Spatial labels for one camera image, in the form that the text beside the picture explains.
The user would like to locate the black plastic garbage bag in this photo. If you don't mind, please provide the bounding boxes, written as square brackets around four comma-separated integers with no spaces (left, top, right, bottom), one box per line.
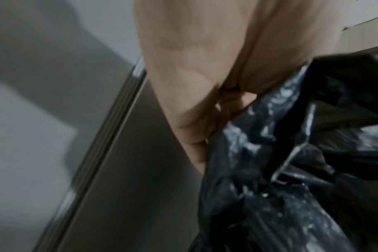
[188,54,378,252]

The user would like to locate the grey metal cabinet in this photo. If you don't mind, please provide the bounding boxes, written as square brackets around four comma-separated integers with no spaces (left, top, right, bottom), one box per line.
[39,57,208,252]

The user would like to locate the light wooden shelf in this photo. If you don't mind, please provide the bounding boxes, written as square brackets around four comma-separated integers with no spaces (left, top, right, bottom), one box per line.
[338,10,378,55]

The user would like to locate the person's left hand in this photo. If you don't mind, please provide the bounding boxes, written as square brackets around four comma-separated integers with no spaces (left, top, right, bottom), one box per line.
[130,0,355,176]

